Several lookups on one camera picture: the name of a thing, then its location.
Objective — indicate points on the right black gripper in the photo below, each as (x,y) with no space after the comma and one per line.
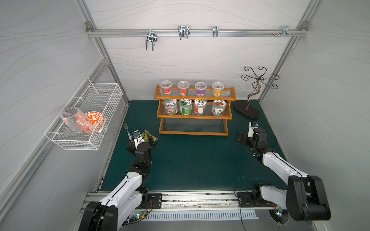
(241,138)

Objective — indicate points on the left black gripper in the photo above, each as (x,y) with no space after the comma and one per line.
(132,147)

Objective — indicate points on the tomato label seed jar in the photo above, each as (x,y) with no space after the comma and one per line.
(218,108)

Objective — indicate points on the flower label seed jar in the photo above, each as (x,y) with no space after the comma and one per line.
(170,106)

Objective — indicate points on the orange fruit label jar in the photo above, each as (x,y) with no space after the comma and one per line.
(199,106)

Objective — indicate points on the small clear-lid jar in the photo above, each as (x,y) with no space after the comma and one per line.
(183,87)
(166,87)
(217,87)
(200,88)

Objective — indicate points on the orange wooden tiered shelf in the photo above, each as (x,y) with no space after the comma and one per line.
(193,124)

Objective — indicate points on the green leaf label jar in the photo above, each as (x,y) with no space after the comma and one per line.
(185,106)

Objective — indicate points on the small clear-lid jar top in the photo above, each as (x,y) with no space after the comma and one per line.
(166,87)

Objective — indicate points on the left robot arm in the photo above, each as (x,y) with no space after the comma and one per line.
(110,213)

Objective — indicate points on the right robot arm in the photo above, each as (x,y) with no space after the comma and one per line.
(305,197)

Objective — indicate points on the green snack packet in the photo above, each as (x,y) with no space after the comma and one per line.
(148,137)

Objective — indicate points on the metal scroll hook stand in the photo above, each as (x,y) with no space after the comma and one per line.
(245,107)

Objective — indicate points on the orange patterned bowl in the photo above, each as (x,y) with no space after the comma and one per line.
(96,121)

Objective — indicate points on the clear glass cup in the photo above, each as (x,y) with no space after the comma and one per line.
(75,119)

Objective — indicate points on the metal double hook left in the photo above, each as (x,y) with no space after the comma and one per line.
(151,38)

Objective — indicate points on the metal double hook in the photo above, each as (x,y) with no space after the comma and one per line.
(183,32)
(151,38)

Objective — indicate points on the metal hook right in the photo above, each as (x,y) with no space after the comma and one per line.
(284,33)

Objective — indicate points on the metal single hook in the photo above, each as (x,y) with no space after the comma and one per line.
(215,31)

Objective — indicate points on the metal double hook middle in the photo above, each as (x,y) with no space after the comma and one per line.
(183,32)

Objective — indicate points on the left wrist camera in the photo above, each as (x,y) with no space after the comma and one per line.
(137,138)

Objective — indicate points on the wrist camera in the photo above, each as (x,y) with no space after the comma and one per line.
(252,125)
(137,138)

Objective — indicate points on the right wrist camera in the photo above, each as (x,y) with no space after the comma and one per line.
(252,125)

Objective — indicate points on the white handled fork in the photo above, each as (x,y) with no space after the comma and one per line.
(127,130)

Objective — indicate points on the white wire basket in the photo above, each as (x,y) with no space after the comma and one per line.
(90,97)

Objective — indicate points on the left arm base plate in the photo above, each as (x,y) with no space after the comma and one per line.
(152,201)

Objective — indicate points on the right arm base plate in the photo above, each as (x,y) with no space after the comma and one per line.
(249,200)

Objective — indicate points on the aluminium top rail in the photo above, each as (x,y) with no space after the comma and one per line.
(201,33)

